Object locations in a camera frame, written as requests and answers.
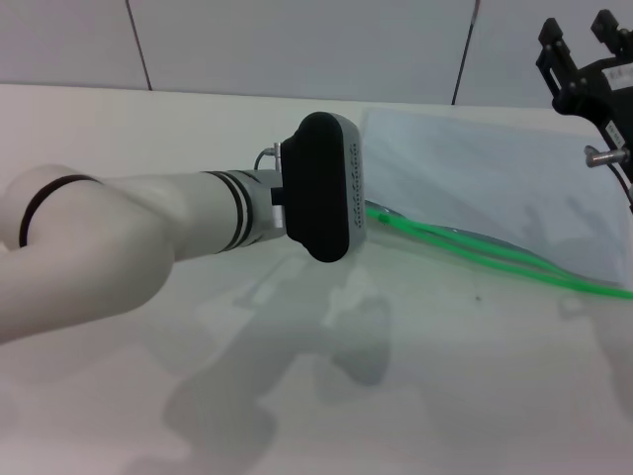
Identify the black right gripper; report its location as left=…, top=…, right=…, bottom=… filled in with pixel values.
left=536, top=8, right=633, bottom=188

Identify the translucent green-zipper document bag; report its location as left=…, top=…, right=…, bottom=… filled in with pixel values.
left=360, top=109, right=633, bottom=301

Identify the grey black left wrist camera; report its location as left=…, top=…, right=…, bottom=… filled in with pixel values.
left=279, top=111, right=370, bottom=265

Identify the left gripper cable metal plug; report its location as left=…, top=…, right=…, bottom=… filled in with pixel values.
left=254, top=142, right=284, bottom=172

